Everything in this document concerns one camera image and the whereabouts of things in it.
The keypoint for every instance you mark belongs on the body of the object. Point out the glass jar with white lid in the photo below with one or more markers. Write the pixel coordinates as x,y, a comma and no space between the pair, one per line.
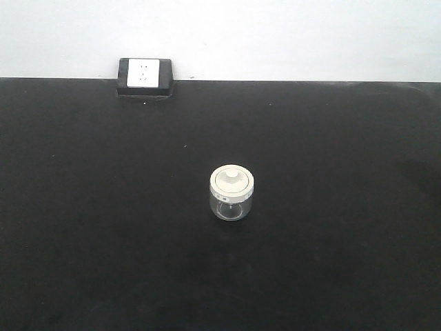
231,189

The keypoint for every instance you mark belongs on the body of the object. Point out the black white power socket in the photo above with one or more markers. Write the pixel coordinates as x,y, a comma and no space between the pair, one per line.
144,78

